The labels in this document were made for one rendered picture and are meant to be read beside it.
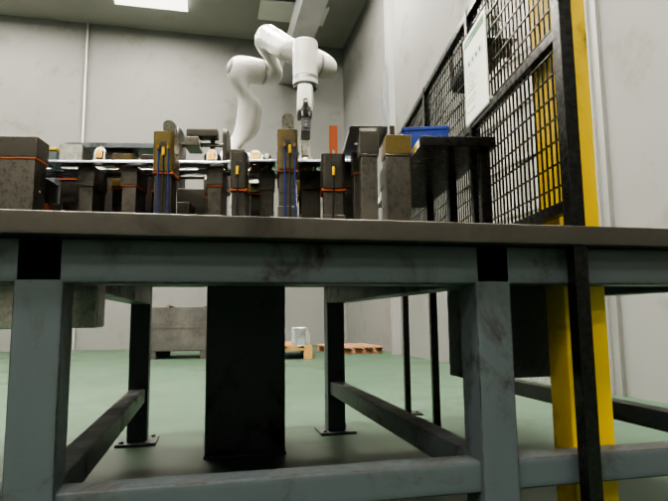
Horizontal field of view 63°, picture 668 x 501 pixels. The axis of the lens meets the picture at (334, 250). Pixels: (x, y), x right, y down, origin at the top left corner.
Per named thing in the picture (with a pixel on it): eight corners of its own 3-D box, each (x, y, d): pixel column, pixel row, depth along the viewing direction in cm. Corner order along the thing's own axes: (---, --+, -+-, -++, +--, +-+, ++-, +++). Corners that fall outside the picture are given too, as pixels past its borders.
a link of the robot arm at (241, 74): (257, 184, 231) (220, 181, 223) (247, 178, 241) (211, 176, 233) (272, 60, 218) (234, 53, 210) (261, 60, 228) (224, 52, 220)
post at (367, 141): (361, 243, 137) (359, 130, 140) (358, 245, 142) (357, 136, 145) (381, 243, 137) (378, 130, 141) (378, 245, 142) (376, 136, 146)
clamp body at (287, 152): (274, 250, 148) (274, 125, 152) (276, 255, 160) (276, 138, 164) (299, 250, 148) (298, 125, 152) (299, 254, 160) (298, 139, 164)
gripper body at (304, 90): (294, 90, 188) (294, 122, 187) (293, 78, 178) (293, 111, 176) (316, 90, 188) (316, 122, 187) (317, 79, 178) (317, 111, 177)
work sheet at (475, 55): (489, 102, 164) (484, 5, 168) (465, 128, 186) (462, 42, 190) (495, 102, 164) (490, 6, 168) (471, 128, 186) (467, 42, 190)
